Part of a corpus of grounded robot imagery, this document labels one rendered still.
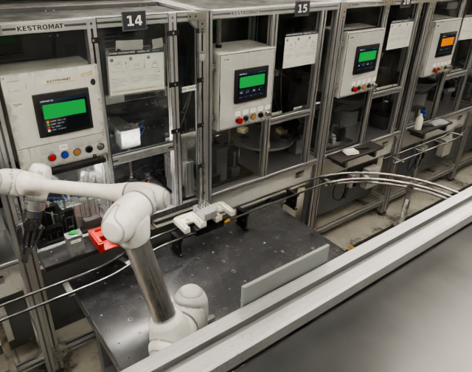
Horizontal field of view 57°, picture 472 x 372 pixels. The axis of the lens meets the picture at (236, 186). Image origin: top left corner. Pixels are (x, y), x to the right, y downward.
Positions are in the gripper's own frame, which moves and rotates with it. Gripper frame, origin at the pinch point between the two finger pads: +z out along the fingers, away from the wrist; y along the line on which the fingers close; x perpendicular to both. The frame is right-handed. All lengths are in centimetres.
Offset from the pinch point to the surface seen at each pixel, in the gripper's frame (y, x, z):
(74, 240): -26.5, -5.1, -5.5
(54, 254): -24.1, -16.7, 4.1
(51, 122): -2, -2, -61
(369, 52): -196, 59, -160
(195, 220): -94, 13, -23
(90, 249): -37.6, -5.9, -0.7
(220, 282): -93, 41, 7
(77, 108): -11, 2, -70
